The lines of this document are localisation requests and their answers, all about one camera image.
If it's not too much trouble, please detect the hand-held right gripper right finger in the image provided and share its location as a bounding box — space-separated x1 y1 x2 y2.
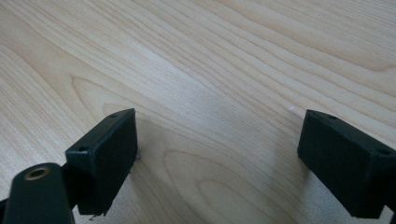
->
296 108 396 219

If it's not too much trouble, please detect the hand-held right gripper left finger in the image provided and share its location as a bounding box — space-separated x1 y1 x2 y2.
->
64 107 139 217

